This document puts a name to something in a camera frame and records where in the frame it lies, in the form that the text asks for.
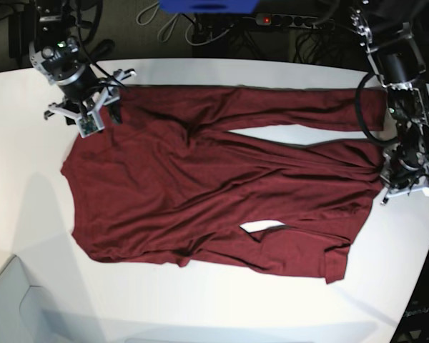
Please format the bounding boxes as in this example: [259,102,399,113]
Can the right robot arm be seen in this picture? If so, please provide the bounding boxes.
[29,1,135,136]

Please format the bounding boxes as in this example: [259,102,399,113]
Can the blue box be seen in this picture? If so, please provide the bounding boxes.
[159,0,259,14]

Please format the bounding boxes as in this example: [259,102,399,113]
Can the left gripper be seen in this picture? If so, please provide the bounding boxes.
[380,156,429,206]

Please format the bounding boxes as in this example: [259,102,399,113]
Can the dark red t-shirt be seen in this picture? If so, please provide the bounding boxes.
[61,86,384,283]

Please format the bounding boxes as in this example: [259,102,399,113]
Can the black power strip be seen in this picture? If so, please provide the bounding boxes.
[254,14,336,30]

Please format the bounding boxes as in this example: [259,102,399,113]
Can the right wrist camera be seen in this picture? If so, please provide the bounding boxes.
[75,112,104,139]

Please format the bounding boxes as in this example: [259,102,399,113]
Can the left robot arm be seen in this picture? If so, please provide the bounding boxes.
[350,1,429,204]

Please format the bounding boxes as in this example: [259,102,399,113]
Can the grey cable loops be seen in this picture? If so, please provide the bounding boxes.
[135,0,215,46]

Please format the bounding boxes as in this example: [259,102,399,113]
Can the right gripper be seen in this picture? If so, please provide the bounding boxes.
[44,69,136,125]

